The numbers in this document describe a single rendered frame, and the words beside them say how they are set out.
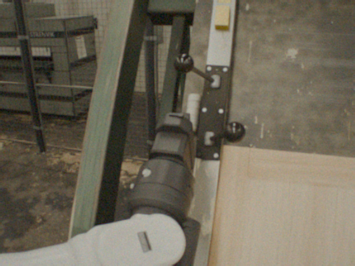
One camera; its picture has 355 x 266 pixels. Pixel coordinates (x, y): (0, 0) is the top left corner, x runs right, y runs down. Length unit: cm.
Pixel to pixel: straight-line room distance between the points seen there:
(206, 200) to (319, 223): 23
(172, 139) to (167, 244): 17
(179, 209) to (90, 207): 31
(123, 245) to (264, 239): 37
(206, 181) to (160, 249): 29
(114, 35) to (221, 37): 25
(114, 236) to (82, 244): 4
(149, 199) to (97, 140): 31
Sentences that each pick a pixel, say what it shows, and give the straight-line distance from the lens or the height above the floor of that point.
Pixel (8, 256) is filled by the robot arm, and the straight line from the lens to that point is 38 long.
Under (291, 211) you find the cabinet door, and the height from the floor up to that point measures 126.
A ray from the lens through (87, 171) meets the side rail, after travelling 70.
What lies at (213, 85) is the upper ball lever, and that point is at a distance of 66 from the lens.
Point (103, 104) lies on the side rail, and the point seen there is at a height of 142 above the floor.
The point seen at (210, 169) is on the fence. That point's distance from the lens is 64.
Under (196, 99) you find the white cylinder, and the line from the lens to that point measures 69.
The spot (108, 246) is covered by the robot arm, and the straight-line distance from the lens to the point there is 36.
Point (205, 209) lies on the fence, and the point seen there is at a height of 126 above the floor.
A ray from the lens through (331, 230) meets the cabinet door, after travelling 69.
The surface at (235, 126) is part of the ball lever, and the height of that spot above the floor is 145.
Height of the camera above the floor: 164
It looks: 23 degrees down
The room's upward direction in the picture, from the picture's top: straight up
